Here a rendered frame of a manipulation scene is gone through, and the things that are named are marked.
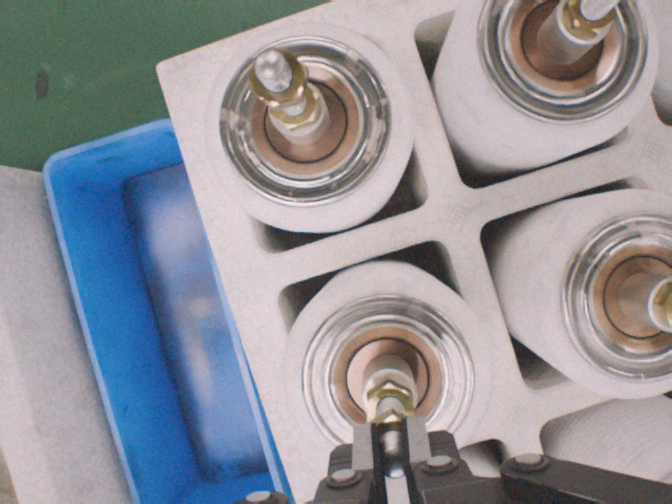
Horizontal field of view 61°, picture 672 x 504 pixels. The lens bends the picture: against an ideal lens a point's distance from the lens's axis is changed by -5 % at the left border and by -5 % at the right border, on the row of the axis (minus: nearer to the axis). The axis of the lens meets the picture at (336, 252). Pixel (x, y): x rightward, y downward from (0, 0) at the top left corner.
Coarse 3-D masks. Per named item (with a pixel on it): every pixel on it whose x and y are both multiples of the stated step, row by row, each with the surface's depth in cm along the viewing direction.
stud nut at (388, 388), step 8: (384, 384) 22; (392, 384) 21; (400, 384) 22; (368, 392) 22; (376, 392) 21; (384, 392) 21; (392, 392) 21; (400, 392) 21; (408, 392) 21; (368, 400) 21; (376, 400) 21; (400, 400) 21; (408, 400) 21; (368, 408) 21; (376, 408) 21; (408, 408) 21; (368, 416) 21; (376, 416) 21
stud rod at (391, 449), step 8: (384, 400) 21; (392, 400) 21; (384, 408) 20; (400, 408) 20; (392, 432) 17; (384, 440) 17; (392, 440) 17; (400, 440) 17; (384, 448) 16; (392, 448) 16; (400, 448) 16; (384, 456) 16; (392, 456) 16; (400, 456) 16; (384, 464) 16; (392, 464) 16; (400, 464) 16; (384, 472) 16; (392, 472) 16; (400, 472) 16
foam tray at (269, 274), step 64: (384, 0) 32; (448, 0) 32; (192, 64) 33; (192, 128) 33; (640, 128) 32; (448, 192) 33; (512, 192) 32; (576, 192) 32; (256, 256) 33; (320, 256) 33; (448, 256) 34; (256, 320) 33; (256, 384) 34; (512, 384) 33; (576, 384) 32; (512, 448) 33
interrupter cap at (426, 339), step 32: (352, 320) 26; (384, 320) 26; (416, 320) 26; (448, 320) 25; (320, 352) 26; (352, 352) 26; (384, 352) 26; (416, 352) 26; (448, 352) 26; (320, 384) 26; (352, 384) 26; (416, 384) 26; (448, 384) 25; (320, 416) 26; (352, 416) 26; (448, 416) 26
